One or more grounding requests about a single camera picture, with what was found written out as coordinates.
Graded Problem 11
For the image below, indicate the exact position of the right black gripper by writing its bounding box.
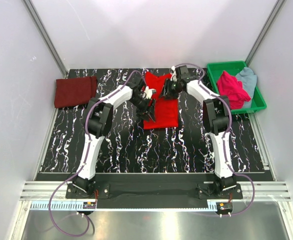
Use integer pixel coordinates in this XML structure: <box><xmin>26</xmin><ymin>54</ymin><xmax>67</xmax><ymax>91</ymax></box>
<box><xmin>158</xmin><ymin>77</ymin><xmax>183</xmax><ymax>101</ymax></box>

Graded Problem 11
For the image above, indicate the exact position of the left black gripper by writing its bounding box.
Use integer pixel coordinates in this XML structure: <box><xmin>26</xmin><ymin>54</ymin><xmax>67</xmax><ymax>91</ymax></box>
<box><xmin>129</xmin><ymin>96</ymin><xmax>156</xmax><ymax>123</ymax></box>

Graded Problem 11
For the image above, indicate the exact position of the bright red t-shirt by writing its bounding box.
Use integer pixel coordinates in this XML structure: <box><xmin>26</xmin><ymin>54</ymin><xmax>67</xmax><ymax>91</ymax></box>
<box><xmin>143</xmin><ymin>72</ymin><xmax>179</xmax><ymax>130</ymax></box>

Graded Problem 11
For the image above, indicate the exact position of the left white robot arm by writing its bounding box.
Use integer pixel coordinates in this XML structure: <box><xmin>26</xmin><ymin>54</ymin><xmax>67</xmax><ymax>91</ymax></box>
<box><xmin>67</xmin><ymin>80</ymin><xmax>157</xmax><ymax>198</ymax></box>

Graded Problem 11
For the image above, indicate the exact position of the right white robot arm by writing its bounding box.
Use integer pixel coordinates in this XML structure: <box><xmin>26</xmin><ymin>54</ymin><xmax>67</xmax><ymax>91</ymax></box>
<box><xmin>160</xmin><ymin>64</ymin><xmax>237</xmax><ymax>198</ymax></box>

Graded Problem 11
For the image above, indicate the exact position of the pink crumpled t-shirt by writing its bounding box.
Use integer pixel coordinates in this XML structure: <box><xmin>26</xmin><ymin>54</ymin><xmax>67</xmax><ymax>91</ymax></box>
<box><xmin>216</xmin><ymin>70</ymin><xmax>251</xmax><ymax>110</ymax></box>

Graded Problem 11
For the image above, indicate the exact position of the grey-blue crumpled t-shirt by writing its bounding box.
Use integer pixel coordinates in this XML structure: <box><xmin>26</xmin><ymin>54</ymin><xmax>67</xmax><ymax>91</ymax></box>
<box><xmin>235</xmin><ymin>67</ymin><xmax>258</xmax><ymax>109</ymax></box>

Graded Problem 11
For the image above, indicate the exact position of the folded maroon t-shirt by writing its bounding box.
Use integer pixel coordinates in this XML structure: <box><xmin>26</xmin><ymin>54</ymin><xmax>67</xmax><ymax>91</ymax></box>
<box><xmin>54</xmin><ymin>76</ymin><xmax>98</xmax><ymax>109</ymax></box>

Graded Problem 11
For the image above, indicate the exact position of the green plastic bin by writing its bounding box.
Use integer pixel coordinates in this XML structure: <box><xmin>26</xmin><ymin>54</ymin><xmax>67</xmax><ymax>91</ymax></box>
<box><xmin>206</xmin><ymin>60</ymin><xmax>267</xmax><ymax>115</ymax></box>

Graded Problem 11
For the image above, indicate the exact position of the left orange connector block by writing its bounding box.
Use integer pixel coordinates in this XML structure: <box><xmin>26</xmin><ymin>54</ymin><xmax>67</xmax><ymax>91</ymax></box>
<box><xmin>83</xmin><ymin>201</ymin><xmax>96</xmax><ymax>209</ymax></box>

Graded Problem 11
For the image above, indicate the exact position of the orange connector block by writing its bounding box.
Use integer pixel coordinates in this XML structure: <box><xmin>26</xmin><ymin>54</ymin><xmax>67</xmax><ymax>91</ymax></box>
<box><xmin>83</xmin><ymin>201</ymin><xmax>96</xmax><ymax>209</ymax></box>
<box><xmin>217</xmin><ymin>202</ymin><xmax>233</xmax><ymax>211</ymax></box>

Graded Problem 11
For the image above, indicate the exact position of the right orange connector block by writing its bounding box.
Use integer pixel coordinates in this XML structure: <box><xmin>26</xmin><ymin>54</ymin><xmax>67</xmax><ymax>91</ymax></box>
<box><xmin>217</xmin><ymin>202</ymin><xmax>233</xmax><ymax>211</ymax></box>

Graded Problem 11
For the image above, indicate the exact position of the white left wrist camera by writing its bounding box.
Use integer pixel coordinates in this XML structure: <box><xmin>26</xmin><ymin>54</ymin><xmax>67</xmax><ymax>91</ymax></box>
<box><xmin>142</xmin><ymin>86</ymin><xmax>157</xmax><ymax>99</ymax></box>

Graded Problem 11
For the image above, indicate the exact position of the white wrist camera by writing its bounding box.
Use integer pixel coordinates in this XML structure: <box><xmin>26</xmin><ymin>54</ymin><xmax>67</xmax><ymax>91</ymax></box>
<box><xmin>142</xmin><ymin>86</ymin><xmax>157</xmax><ymax>99</ymax></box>
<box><xmin>170</xmin><ymin>66</ymin><xmax>178</xmax><ymax>82</ymax></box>

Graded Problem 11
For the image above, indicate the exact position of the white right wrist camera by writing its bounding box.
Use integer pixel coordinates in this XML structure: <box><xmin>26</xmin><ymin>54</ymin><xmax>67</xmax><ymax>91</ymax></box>
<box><xmin>170</xmin><ymin>66</ymin><xmax>178</xmax><ymax>82</ymax></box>

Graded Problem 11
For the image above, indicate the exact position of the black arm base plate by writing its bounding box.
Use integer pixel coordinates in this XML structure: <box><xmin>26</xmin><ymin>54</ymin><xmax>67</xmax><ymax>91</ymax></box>
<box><xmin>65</xmin><ymin>173</ymin><xmax>243</xmax><ymax>211</ymax></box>

